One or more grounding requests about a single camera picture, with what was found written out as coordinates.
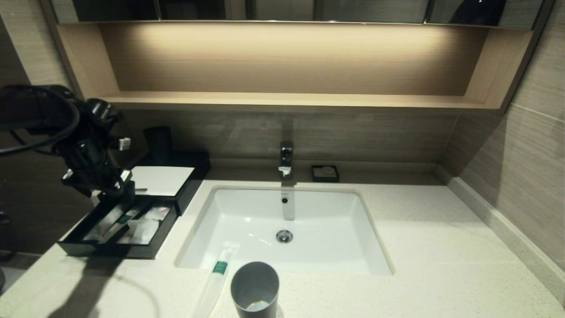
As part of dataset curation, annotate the long translucent toothbrush packet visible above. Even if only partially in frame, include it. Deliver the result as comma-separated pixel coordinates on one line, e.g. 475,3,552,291
83,207,133,242

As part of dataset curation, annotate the black drawer with toiletries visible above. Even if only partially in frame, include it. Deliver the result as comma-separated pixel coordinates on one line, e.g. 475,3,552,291
57,194,179,259

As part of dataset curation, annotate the translucent packet with green band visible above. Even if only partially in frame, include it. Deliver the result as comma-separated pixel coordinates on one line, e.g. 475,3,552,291
193,242,241,318

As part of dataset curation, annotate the small white flat sachet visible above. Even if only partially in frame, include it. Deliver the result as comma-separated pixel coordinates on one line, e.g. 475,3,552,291
145,206,171,221

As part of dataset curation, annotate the white folded sachet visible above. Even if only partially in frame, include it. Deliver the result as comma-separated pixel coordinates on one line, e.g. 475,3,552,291
119,219,160,245

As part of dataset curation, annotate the black cup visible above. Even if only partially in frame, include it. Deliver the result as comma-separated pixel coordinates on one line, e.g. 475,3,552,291
144,126,173,165

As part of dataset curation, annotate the white sink basin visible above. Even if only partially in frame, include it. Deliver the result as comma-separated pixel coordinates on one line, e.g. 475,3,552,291
175,185,393,275

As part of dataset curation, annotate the grey plastic cup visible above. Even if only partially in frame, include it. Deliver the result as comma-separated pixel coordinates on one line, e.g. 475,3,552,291
230,261,280,318

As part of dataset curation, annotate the chrome faucet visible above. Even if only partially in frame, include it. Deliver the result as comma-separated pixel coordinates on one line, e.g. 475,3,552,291
278,141,295,180

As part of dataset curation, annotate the black soap dish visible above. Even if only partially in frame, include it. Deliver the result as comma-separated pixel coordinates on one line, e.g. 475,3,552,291
311,165,339,182

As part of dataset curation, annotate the mirror cabinet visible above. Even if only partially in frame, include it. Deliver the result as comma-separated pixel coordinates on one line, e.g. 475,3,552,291
51,0,543,29

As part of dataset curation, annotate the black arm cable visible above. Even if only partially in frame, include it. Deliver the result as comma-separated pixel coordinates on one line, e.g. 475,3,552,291
0,86,81,156

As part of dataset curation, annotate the light wooden wall shelf niche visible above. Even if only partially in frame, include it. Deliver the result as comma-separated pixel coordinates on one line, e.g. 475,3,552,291
55,22,532,111

